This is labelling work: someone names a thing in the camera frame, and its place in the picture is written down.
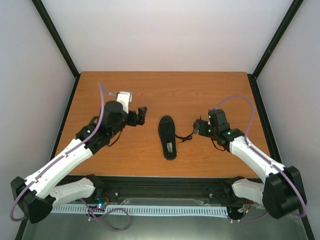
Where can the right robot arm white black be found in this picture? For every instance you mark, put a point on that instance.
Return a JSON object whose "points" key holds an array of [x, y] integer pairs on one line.
{"points": [[262, 162]]}

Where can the black canvas shoe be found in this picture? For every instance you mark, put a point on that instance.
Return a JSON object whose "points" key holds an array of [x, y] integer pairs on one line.
{"points": [[166, 132]]}

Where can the black frame post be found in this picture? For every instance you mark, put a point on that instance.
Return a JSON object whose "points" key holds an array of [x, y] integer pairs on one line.
{"points": [[280, 31], [44, 15]]}

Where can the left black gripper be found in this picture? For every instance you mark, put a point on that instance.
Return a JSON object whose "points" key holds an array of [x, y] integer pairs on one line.
{"points": [[134, 121]]}

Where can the left green led circuit board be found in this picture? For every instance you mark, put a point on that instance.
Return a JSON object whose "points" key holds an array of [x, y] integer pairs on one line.
{"points": [[100, 205]]}

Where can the clear plastic sheet cover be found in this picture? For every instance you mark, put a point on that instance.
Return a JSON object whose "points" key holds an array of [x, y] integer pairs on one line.
{"points": [[59, 226]]}

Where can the left black frame post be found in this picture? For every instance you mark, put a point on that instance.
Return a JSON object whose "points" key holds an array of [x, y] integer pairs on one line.
{"points": [[44, 15]]}

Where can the light blue slotted cable duct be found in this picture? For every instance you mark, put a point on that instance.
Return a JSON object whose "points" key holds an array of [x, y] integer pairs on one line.
{"points": [[163, 211]]}

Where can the right black frame post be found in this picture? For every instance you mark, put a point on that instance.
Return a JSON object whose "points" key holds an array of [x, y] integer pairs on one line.
{"points": [[280, 31]]}

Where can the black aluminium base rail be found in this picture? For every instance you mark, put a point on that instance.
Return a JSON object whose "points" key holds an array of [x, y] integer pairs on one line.
{"points": [[162, 188]]}

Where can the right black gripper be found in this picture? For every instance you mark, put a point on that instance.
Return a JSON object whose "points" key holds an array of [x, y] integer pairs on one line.
{"points": [[197, 125]]}

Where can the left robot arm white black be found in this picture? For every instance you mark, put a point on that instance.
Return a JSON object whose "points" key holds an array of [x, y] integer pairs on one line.
{"points": [[38, 194]]}

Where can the right small connector board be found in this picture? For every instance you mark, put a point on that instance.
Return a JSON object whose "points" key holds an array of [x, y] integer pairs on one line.
{"points": [[244, 209]]}

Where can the black shoelace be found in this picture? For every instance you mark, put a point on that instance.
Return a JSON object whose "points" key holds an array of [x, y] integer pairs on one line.
{"points": [[185, 138]]}

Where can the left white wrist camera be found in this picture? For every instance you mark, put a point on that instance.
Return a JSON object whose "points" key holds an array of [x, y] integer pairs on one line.
{"points": [[125, 98]]}

